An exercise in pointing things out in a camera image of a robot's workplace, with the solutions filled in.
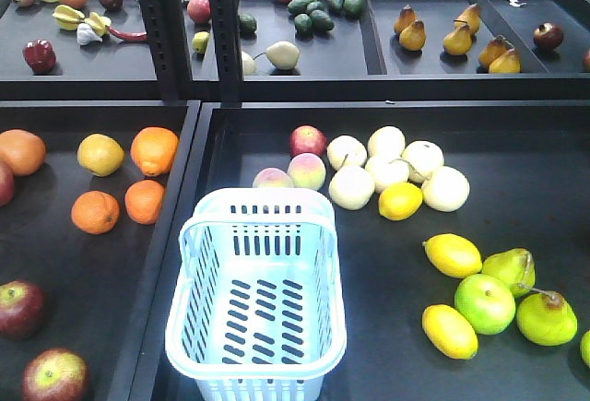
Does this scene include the light blue plastic basket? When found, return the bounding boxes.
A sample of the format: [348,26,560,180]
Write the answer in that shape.
[165,188,347,400]

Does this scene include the pink green peach right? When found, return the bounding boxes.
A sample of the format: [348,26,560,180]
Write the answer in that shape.
[287,153,326,191]

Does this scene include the pink green peach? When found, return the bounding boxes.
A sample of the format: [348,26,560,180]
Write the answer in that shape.
[287,153,326,191]
[252,167,294,188]

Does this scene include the pink green peach left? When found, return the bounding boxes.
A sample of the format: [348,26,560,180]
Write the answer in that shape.
[252,167,294,188]

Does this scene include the red apple centre tray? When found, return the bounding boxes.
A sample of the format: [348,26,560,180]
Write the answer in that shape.
[289,124,327,157]

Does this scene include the yellow lemon centre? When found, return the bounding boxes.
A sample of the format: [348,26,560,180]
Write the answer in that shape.
[378,183,423,221]

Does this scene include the yellow lemon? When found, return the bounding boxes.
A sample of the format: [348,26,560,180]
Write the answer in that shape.
[421,304,479,360]
[422,233,482,278]
[378,183,423,221]

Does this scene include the large orange fruit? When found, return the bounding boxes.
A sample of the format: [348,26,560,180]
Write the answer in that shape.
[130,126,179,177]

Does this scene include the small orange right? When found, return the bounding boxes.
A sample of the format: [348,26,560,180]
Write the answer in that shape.
[124,180,165,225]

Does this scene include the small orange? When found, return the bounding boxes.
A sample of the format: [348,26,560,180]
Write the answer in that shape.
[70,190,120,235]
[124,180,165,225]

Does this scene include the black wooden produce stand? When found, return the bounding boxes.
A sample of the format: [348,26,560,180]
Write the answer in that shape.
[0,0,590,401]

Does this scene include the yellow lemon upper right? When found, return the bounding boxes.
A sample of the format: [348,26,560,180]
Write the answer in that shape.
[422,233,482,278]

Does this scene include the yellow brown pear fruit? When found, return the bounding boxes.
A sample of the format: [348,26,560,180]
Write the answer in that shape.
[77,134,125,177]

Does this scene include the small orange left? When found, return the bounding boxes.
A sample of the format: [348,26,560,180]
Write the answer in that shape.
[70,190,120,235]

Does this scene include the yellow lemon lower right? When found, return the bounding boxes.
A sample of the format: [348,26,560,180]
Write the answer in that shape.
[421,304,479,360]

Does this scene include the red chili pepper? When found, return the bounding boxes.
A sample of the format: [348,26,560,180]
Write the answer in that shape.
[107,26,148,42]

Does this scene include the green apple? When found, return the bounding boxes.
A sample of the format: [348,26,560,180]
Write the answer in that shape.
[454,274,516,336]

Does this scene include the green pear upper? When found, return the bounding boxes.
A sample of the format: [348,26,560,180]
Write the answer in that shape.
[481,248,537,299]

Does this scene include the green pear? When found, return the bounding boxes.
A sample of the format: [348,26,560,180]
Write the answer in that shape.
[515,284,578,347]
[481,248,537,299]

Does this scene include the white garlic bulb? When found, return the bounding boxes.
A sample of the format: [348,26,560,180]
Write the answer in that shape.
[77,23,102,46]

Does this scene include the big orange grapefruit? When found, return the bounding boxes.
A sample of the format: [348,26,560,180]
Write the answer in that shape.
[1,129,47,177]

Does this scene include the red bell pepper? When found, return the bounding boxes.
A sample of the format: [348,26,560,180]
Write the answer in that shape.
[22,39,56,74]

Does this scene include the green pear lower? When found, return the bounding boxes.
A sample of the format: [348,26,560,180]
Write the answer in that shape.
[515,284,578,347]

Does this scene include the red apple left edge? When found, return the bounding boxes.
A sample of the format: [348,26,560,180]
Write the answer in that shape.
[0,160,15,206]

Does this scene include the red apple left middle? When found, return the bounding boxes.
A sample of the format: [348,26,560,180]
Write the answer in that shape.
[1,280,47,341]

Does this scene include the red apple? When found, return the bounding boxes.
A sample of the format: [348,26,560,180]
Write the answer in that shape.
[1,280,47,341]
[21,348,90,401]

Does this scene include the red apple front left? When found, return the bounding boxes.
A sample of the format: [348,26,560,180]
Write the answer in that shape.
[21,348,90,401]

